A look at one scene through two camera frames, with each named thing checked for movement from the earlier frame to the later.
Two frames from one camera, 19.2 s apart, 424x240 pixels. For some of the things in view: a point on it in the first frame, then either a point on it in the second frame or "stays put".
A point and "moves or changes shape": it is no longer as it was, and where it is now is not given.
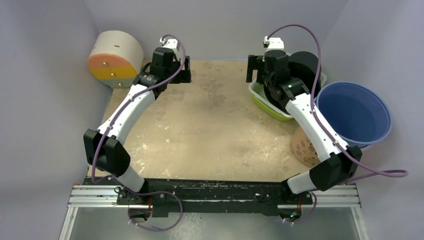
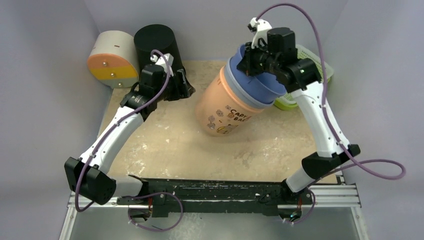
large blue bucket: [356, 115] -> [264, 86]
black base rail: [172, 198] stays put
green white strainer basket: [258, 94] -> [286, 101]
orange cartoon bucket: [303, 149] -> [218, 113]
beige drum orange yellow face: [116, 59] stays put
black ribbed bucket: [303, 65] moves or changes shape
